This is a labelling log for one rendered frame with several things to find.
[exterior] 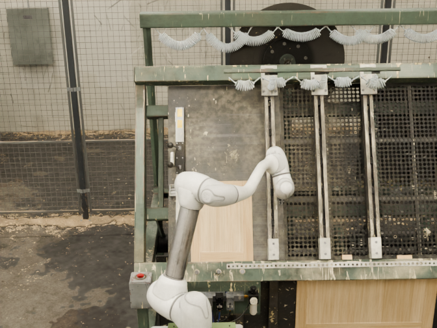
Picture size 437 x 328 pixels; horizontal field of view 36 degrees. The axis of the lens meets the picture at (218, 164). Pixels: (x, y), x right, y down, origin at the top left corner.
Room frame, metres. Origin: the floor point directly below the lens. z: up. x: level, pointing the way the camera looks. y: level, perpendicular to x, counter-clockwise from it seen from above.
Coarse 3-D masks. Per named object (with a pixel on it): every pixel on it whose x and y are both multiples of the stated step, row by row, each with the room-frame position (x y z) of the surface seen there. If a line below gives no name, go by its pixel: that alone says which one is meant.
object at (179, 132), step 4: (176, 108) 3.94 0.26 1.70; (180, 108) 3.94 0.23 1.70; (176, 112) 3.93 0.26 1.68; (176, 116) 3.91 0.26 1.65; (180, 116) 3.91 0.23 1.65; (176, 120) 3.90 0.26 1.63; (176, 124) 3.88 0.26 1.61; (176, 128) 3.87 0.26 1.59; (180, 128) 3.87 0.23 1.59; (176, 132) 3.86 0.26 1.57; (180, 132) 3.86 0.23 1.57; (176, 136) 3.85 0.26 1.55; (180, 136) 3.85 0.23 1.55; (176, 140) 3.83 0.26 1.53; (180, 140) 3.83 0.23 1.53; (176, 176) 3.71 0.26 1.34; (176, 192) 3.66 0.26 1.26; (176, 196) 3.65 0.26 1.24; (176, 200) 3.63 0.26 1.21; (176, 204) 3.62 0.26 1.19; (176, 208) 3.61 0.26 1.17; (176, 212) 3.60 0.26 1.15; (176, 216) 3.58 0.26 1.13; (176, 220) 3.57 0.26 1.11
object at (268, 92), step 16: (272, 80) 3.84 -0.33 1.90; (272, 96) 3.95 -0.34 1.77; (272, 112) 3.89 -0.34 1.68; (272, 128) 3.84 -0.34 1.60; (272, 144) 3.79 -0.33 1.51; (272, 192) 3.64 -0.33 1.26; (272, 208) 3.61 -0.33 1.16; (272, 224) 3.53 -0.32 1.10; (272, 240) 3.48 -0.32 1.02; (272, 256) 3.43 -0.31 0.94
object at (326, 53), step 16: (256, 32) 4.52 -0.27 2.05; (320, 32) 4.52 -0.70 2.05; (240, 48) 4.52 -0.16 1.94; (256, 48) 4.52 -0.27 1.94; (272, 48) 4.51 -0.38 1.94; (288, 48) 4.51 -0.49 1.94; (304, 48) 4.51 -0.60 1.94; (320, 48) 4.52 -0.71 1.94; (336, 48) 4.52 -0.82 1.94; (240, 64) 4.52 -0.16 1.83; (256, 64) 4.52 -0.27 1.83; (304, 96) 4.52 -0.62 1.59
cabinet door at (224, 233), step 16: (208, 208) 3.63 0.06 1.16; (224, 208) 3.63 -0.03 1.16; (240, 208) 3.63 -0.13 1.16; (208, 224) 3.58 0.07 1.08; (224, 224) 3.58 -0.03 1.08; (240, 224) 3.58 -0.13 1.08; (192, 240) 3.52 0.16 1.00; (208, 240) 3.53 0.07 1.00; (224, 240) 3.53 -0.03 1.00; (240, 240) 3.53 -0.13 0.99; (192, 256) 3.47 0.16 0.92; (208, 256) 3.47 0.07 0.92; (224, 256) 3.47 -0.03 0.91; (240, 256) 3.47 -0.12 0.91
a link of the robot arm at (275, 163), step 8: (272, 152) 3.39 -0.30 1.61; (280, 152) 3.40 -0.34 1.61; (264, 160) 3.31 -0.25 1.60; (272, 160) 3.34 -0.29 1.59; (280, 160) 3.35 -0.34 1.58; (256, 168) 3.24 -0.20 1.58; (264, 168) 3.26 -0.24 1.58; (272, 168) 3.32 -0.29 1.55; (280, 168) 3.33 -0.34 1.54; (288, 168) 3.37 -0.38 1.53; (256, 176) 3.18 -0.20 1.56; (272, 176) 3.35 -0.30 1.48; (248, 184) 3.11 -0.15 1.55; (256, 184) 3.14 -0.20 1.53; (240, 192) 2.99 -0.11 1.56; (248, 192) 3.05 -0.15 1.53; (240, 200) 3.00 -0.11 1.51
